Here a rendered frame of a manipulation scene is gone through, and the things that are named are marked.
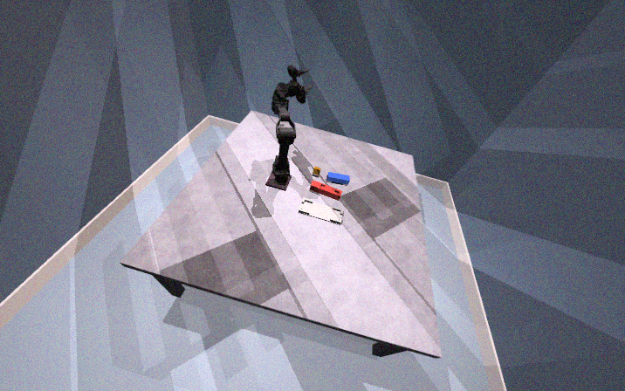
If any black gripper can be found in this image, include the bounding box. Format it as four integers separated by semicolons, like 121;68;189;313
287;65;313;104

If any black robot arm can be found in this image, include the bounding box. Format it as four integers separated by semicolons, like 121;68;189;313
271;82;306;185

